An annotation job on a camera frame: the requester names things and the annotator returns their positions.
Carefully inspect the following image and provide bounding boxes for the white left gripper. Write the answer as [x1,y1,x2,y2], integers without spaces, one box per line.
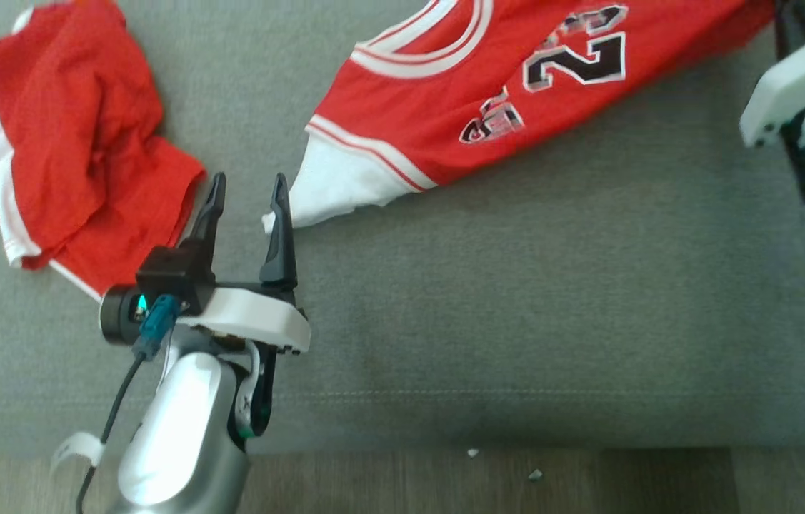
[136,171,312,356]

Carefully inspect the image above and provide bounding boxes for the white cable tag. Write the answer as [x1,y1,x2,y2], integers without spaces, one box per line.
[51,430,105,475]

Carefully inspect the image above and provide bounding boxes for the large grey sofa seat cushion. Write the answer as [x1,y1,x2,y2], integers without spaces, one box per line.
[0,0,805,458]

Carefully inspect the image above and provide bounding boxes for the red basketball jersey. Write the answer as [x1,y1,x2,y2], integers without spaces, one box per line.
[261,0,778,231]

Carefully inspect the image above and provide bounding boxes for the teal cable connector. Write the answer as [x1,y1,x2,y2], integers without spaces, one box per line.
[132,294,181,360]

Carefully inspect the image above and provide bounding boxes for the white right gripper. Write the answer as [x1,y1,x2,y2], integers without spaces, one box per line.
[740,34,805,148]

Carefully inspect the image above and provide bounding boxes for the red shorts with white stripe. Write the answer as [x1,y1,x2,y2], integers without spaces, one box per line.
[0,0,207,301]

